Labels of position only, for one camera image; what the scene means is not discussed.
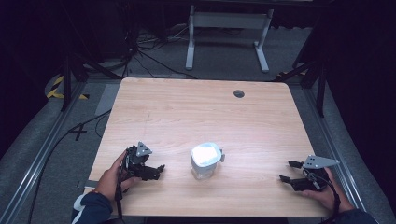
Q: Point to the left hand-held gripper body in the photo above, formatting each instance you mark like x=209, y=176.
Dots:
x=139, y=161

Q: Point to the black tripod stand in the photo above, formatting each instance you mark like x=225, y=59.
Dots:
x=320, y=87
x=67, y=84

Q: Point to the black cross tape mark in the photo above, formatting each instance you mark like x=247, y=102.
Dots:
x=78, y=131

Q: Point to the white metal desk frame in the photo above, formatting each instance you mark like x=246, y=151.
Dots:
x=229, y=20

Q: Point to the yellow black floor tape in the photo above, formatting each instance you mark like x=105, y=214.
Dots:
x=56, y=90

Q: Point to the person's right hand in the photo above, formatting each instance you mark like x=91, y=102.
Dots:
x=328, y=196

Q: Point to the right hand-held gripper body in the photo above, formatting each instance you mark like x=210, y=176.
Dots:
x=313, y=179

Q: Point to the clear jar with white lid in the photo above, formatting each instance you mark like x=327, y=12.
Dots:
x=205, y=158

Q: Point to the person's left hand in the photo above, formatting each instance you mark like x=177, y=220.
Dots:
x=109, y=182

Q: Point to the aluminium floor rail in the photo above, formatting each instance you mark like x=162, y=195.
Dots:
x=336, y=146
x=34, y=165

